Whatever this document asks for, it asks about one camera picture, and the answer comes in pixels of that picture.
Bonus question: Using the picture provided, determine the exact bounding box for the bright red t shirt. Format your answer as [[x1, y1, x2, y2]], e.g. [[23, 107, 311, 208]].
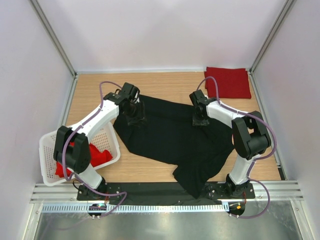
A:
[[55, 143, 113, 178]]

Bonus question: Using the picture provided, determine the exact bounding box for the folded dark red t shirt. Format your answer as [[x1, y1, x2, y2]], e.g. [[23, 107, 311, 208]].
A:
[[204, 67, 252, 99]]

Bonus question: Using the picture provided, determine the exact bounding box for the black t shirt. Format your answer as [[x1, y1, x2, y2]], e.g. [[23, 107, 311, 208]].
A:
[[113, 95, 234, 199]]

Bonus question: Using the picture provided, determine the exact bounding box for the aluminium frame rail front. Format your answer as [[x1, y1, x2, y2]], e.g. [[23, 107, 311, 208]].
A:
[[30, 180, 304, 203]]

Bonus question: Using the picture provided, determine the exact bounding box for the white plastic laundry basket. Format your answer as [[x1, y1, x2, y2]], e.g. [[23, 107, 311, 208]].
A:
[[39, 122, 121, 187]]

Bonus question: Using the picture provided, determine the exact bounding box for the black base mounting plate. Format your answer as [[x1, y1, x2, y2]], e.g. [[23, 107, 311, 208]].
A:
[[76, 181, 256, 206]]

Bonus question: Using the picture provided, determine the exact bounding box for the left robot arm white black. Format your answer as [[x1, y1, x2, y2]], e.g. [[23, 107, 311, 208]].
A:
[[53, 82, 145, 200]]

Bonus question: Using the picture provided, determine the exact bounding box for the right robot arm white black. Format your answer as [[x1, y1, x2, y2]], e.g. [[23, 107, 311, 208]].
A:
[[189, 89, 272, 198]]

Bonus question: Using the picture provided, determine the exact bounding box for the white slotted cable duct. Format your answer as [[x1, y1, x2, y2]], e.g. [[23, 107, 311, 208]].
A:
[[41, 202, 229, 214]]

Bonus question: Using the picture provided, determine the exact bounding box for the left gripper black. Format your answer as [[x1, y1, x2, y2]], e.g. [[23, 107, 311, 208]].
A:
[[122, 100, 148, 127]]

